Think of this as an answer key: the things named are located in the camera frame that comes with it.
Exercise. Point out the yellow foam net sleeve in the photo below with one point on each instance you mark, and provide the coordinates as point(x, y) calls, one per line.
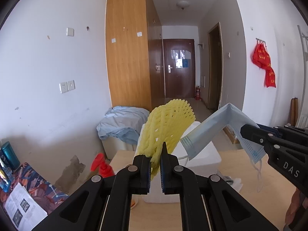
point(166, 120)

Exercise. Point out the colourful printed mat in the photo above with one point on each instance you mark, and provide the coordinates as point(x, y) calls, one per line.
point(41, 185)

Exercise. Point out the white foam box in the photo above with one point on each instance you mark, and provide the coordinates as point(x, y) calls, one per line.
point(204, 154)

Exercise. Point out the metal wall hook rack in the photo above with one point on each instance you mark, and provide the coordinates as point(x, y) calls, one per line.
point(261, 40)

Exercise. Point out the paper notices on door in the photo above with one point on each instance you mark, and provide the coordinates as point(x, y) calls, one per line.
point(180, 57)

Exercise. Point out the white paper leaflet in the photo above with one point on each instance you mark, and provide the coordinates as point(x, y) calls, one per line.
point(21, 204)

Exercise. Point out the red hanging cloth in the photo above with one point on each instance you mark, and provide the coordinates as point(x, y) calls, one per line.
point(262, 57)

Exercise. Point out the spray bottle with red trigger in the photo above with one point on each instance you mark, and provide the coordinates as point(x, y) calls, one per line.
point(103, 167)

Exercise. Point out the brown side door frame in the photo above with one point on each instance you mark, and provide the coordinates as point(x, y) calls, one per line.
point(214, 65)

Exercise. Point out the crumpled white plastic wrap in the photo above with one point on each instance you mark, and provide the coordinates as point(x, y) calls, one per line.
point(234, 181)

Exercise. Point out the wooden wardrobe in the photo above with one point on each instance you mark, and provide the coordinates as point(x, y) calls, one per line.
point(127, 53)

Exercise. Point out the round ceiling lamp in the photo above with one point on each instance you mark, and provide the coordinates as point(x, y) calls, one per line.
point(183, 4)

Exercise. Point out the person's right forearm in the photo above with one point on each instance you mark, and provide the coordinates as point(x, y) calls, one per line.
point(294, 207)

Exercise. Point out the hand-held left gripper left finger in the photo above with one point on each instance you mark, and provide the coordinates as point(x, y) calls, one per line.
point(147, 173)

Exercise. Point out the teal drinking bottle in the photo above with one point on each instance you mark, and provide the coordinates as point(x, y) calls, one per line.
point(9, 155)

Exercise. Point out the red fire extinguisher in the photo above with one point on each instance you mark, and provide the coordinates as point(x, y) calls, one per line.
point(197, 93)

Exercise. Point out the row of colourful packets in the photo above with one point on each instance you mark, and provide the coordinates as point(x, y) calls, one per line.
point(4, 180)

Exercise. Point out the blue face mask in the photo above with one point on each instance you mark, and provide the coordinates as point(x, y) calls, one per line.
point(216, 125)

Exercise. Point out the leaning wooden boards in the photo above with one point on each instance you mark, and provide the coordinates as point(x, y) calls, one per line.
point(294, 110)

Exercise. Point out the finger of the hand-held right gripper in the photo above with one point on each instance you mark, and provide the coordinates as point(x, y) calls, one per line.
point(291, 129)
point(255, 134)

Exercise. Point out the dark brown entrance door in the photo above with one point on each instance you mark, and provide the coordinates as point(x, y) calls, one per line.
point(173, 81)

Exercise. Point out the white double wall socket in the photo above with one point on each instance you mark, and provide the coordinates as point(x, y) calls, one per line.
point(67, 86)

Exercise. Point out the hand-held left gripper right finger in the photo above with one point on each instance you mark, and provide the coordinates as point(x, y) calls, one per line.
point(164, 173)

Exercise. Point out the blue grey bedding bundle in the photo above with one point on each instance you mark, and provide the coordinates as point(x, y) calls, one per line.
point(120, 122)

